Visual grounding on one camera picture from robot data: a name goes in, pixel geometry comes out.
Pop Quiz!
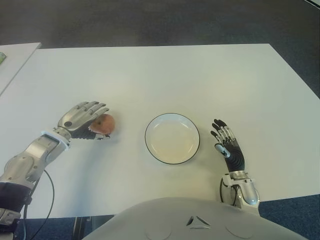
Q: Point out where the red yellow apple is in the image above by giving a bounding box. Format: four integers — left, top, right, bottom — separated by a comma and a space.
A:
89, 113, 116, 135

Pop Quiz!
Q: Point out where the dark table frame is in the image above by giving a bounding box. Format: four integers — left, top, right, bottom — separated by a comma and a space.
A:
73, 215, 115, 235

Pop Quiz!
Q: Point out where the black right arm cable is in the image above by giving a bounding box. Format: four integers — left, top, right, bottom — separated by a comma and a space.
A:
219, 176, 225, 203

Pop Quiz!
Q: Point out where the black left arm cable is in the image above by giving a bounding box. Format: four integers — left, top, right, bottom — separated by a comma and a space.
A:
21, 169, 56, 240

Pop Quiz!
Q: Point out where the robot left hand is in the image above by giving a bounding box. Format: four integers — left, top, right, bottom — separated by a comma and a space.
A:
56, 100, 112, 142

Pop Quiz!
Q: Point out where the adjacent white table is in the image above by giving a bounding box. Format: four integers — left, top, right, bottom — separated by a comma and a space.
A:
0, 42, 42, 97

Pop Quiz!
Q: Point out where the white plate black rim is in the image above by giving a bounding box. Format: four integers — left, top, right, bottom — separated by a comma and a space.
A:
144, 112, 201, 166

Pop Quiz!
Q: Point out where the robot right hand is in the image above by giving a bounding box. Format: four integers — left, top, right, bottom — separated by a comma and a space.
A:
209, 118, 246, 174

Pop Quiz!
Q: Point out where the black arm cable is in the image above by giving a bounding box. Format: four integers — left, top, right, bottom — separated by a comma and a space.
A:
219, 176, 225, 203
21, 169, 56, 240

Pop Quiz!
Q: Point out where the grey robot torso shell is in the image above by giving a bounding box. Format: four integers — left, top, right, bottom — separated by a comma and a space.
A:
84, 196, 304, 240

